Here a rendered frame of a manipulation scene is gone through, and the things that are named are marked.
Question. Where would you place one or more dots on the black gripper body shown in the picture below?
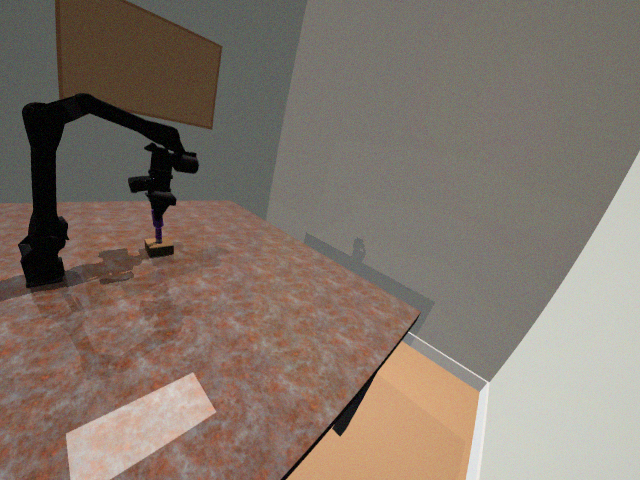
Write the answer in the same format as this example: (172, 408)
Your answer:
(162, 181)

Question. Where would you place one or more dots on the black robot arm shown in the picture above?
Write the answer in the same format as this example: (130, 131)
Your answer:
(44, 125)

